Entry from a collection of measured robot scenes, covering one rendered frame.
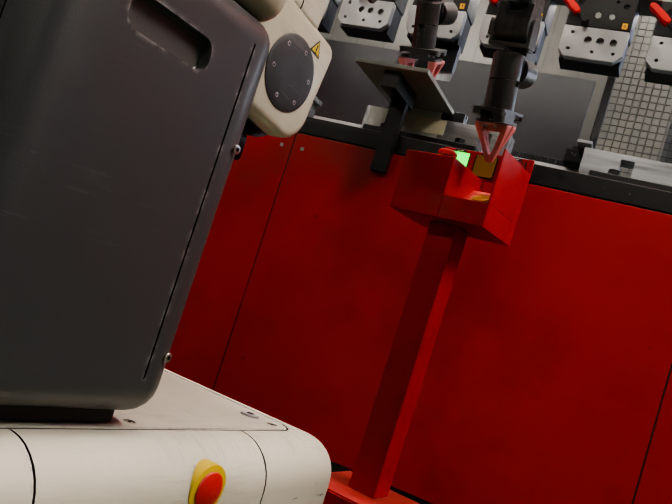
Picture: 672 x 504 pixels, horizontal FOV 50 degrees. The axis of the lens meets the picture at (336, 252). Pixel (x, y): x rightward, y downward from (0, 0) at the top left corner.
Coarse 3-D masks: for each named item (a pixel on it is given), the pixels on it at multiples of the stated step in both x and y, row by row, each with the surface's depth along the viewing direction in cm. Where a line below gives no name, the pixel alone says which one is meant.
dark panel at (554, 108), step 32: (352, 64) 255; (480, 64) 238; (320, 96) 258; (352, 96) 253; (448, 96) 240; (480, 96) 236; (544, 96) 228; (576, 96) 225; (544, 128) 227; (576, 128) 223
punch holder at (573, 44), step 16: (576, 0) 175; (592, 0) 174; (608, 0) 172; (624, 0) 170; (576, 16) 174; (592, 16) 172; (608, 16) 171; (624, 16) 170; (576, 32) 173; (592, 32) 171; (608, 32) 170; (624, 32) 169; (560, 48) 174; (576, 48) 172; (592, 48) 171; (608, 48) 169; (624, 48) 168; (560, 64) 179; (576, 64) 176; (592, 64) 173; (608, 64) 170
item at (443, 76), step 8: (440, 48) 189; (448, 48) 188; (456, 48) 187; (440, 56) 188; (448, 56) 188; (456, 56) 187; (416, 64) 190; (424, 64) 190; (448, 64) 187; (456, 64) 188; (440, 72) 188; (448, 72) 187; (448, 80) 187
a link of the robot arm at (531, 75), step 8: (536, 24) 132; (488, 32) 136; (536, 32) 133; (496, 40) 135; (528, 40) 132; (536, 40) 134; (504, 48) 139; (512, 48) 136; (520, 48) 134; (528, 48) 132; (528, 56) 139; (528, 64) 138; (528, 72) 138; (536, 72) 142; (520, 80) 139; (528, 80) 140; (520, 88) 143
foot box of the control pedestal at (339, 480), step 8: (336, 472) 147; (344, 472) 150; (352, 472) 152; (336, 480) 141; (344, 480) 143; (328, 488) 133; (336, 488) 135; (344, 488) 137; (352, 488) 139; (328, 496) 132; (336, 496) 131; (344, 496) 131; (352, 496) 133; (360, 496) 135; (368, 496) 136; (392, 496) 142; (400, 496) 144
